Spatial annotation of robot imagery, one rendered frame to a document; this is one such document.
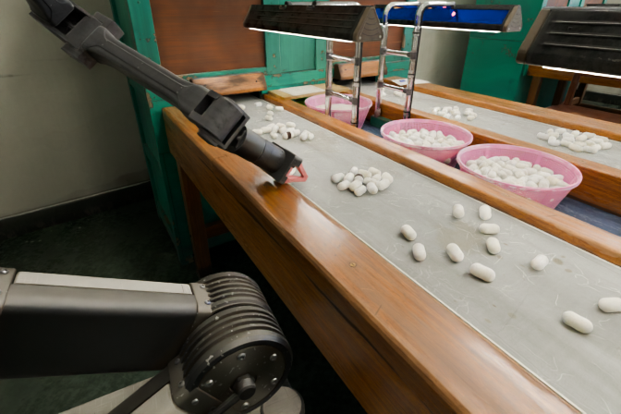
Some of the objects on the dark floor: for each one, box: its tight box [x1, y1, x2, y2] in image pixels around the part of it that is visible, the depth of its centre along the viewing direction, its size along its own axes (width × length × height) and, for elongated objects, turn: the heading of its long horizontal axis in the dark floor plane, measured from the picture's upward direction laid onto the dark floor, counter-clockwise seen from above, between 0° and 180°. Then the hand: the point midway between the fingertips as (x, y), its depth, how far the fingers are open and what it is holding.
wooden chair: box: [547, 72, 621, 125], centre depth 234 cm, size 44×43×91 cm
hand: (303, 177), depth 81 cm, fingers closed
